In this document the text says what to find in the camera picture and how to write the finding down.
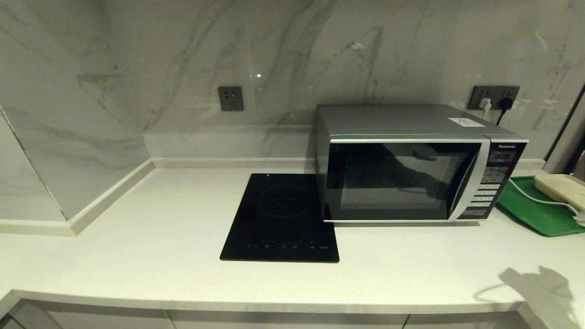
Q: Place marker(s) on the black induction cooktop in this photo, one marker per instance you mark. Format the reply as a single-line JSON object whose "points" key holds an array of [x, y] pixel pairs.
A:
{"points": [[274, 219]]}

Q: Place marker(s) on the grey angled cabinet panel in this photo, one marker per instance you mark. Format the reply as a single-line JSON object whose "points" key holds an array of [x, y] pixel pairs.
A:
{"points": [[32, 320]]}

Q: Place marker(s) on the white power plug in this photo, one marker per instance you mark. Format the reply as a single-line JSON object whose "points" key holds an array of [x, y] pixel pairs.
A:
{"points": [[485, 105]]}

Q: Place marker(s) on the dark glass microwave door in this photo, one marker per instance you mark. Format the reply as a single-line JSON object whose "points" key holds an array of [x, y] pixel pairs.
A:
{"points": [[393, 183]]}

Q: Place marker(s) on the grey side cabinet door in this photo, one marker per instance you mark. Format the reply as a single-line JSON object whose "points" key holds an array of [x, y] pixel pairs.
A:
{"points": [[7, 325]]}

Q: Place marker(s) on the green plastic tray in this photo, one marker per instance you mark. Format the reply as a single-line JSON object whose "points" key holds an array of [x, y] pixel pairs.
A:
{"points": [[530, 214]]}

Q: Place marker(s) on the grey double wall socket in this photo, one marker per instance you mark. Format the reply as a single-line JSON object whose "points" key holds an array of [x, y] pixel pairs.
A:
{"points": [[493, 92]]}

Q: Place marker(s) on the black power plug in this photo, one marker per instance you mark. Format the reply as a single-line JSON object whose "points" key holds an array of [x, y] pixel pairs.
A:
{"points": [[505, 104]]}

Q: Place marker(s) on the silver Panasonic microwave oven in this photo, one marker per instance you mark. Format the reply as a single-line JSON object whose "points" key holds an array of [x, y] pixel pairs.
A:
{"points": [[388, 119]]}

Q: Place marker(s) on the white paper label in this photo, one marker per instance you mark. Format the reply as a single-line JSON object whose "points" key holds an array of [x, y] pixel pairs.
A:
{"points": [[466, 122]]}

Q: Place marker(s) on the grey single wall socket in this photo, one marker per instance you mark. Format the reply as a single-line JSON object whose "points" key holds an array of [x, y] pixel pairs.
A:
{"points": [[231, 98]]}

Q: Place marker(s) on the beige plastic box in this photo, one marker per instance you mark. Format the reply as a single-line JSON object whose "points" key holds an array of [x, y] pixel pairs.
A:
{"points": [[562, 188]]}

